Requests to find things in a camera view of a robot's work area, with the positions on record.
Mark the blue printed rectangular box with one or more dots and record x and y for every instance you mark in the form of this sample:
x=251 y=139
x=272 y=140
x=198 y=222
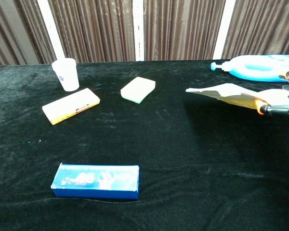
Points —
x=96 y=181

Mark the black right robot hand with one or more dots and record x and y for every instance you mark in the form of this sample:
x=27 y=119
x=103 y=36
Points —
x=277 y=110

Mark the yellow white flat box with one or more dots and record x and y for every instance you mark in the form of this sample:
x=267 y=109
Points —
x=68 y=105

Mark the white frame post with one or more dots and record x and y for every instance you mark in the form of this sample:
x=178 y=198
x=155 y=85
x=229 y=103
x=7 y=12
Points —
x=138 y=29
x=223 y=31
x=51 y=31

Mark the black velvet tablecloth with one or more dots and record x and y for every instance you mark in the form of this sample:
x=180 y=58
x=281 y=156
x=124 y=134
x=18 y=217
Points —
x=135 y=134

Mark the brown pleated curtain panel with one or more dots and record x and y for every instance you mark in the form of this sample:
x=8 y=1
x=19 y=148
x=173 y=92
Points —
x=265 y=26
x=183 y=29
x=14 y=31
x=96 y=29

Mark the yellow green sponge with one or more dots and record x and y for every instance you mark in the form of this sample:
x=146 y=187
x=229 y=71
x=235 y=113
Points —
x=137 y=89

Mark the blue detergent pump bottle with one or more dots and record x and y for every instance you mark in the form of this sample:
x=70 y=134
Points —
x=257 y=68

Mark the white paper cup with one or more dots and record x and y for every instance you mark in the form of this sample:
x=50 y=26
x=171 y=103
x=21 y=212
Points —
x=67 y=74

